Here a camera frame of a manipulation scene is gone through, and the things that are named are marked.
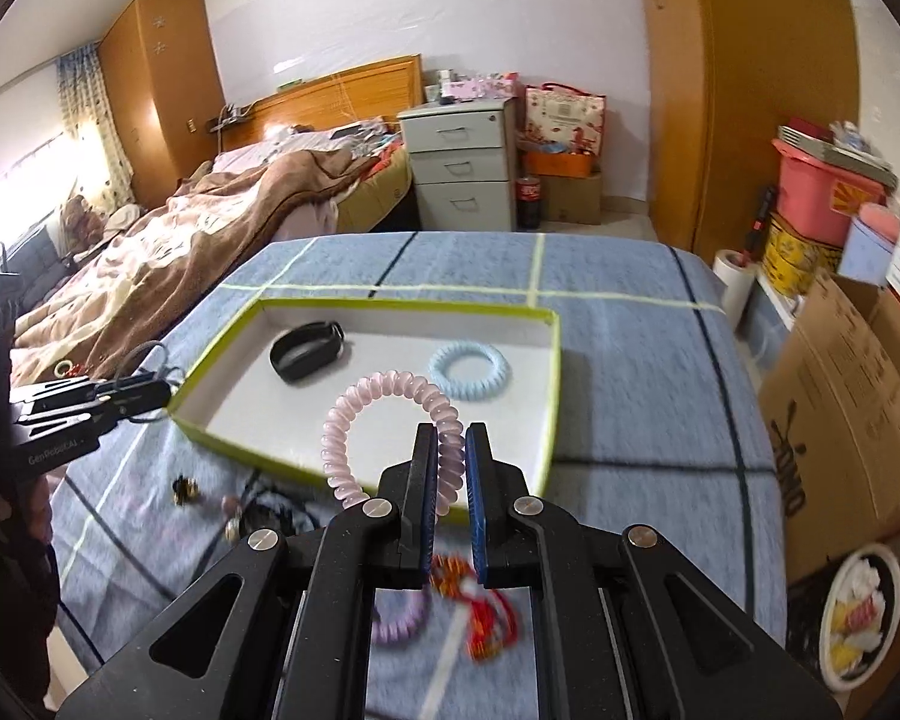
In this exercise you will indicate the clear plastic storage box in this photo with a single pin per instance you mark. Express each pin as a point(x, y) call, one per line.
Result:
point(769, 322)

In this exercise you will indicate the pale blue pink-lidded bucket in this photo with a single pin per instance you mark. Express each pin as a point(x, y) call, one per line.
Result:
point(870, 247)

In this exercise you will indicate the grey drawer cabinet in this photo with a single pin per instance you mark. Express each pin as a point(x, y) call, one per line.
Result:
point(461, 165)

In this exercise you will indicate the gold black charm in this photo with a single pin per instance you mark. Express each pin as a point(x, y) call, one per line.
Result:
point(185, 491)

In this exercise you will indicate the orange box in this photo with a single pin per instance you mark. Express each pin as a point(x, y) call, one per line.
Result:
point(559, 165)

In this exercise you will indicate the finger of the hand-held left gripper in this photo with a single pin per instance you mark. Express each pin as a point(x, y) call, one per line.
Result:
point(120, 414)
point(131, 388)

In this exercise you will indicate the patterned curtain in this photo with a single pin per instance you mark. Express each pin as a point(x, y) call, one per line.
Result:
point(97, 120)

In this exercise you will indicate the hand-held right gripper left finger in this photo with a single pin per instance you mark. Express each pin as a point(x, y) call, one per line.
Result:
point(424, 480)

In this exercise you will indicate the brown blanket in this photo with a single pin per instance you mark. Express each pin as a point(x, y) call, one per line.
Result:
point(195, 240)

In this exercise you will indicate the power strip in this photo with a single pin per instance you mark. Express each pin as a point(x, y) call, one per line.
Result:
point(236, 116)

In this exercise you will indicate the small wooden wardrobe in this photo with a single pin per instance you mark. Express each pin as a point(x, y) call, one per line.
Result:
point(157, 90)

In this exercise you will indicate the pink packet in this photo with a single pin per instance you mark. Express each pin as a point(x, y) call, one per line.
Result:
point(480, 86)

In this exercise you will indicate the wooden bed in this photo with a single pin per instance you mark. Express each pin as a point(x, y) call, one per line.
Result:
point(330, 90)

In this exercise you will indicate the pink plastic bin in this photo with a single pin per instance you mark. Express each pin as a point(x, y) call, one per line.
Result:
point(810, 202)

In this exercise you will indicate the green-edged white cardboard box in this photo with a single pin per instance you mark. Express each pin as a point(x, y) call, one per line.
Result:
point(390, 345)

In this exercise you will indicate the red black tool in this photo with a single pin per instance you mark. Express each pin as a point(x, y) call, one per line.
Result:
point(761, 221)

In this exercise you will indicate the white paper roll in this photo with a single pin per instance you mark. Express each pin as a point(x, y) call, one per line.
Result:
point(735, 285)

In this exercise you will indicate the cola bottle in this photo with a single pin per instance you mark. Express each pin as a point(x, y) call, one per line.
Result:
point(529, 202)

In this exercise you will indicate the yellow tin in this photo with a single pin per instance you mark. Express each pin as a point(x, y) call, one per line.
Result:
point(795, 259)

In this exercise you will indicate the blue plaid tablecloth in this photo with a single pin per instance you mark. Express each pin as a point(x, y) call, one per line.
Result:
point(630, 390)

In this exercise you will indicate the person's left hand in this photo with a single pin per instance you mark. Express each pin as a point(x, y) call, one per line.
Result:
point(41, 514)

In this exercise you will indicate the small cardboard box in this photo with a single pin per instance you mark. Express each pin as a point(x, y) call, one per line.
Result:
point(574, 199)

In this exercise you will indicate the brown plush toy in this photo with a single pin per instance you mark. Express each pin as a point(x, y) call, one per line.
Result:
point(82, 216)

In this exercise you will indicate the red gift bag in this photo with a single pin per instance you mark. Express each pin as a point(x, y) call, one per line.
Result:
point(566, 120)

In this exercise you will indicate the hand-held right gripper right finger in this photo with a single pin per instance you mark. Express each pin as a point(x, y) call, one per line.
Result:
point(478, 502)

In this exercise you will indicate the black fitness band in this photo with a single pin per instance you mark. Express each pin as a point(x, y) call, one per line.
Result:
point(292, 364)

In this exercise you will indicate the large cardboard box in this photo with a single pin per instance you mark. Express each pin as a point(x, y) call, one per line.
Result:
point(847, 405)

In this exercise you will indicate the person's left forearm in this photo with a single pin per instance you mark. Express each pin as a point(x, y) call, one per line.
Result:
point(7, 615)

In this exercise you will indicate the large wooden wardrobe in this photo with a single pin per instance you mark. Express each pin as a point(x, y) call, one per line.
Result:
point(720, 90)

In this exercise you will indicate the black trash bin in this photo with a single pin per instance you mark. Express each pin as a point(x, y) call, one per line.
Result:
point(855, 615)

